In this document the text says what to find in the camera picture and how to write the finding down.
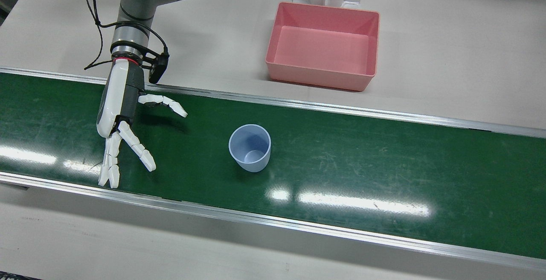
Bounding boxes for green conveyor belt aluminium rails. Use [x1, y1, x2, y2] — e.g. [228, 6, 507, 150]
[0, 67, 546, 272]

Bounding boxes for right robot hand white grey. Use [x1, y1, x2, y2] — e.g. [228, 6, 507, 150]
[96, 58, 189, 189]

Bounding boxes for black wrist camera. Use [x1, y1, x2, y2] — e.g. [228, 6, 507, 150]
[148, 54, 170, 85]

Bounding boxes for light blue plastic cup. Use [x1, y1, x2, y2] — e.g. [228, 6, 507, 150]
[228, 124, 272, 173]

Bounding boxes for pink plastic box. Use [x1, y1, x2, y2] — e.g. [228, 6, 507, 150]
[265, 1, 380, 92]

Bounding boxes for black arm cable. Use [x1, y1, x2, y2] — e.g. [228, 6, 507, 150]
[79, 0, 169, 71]

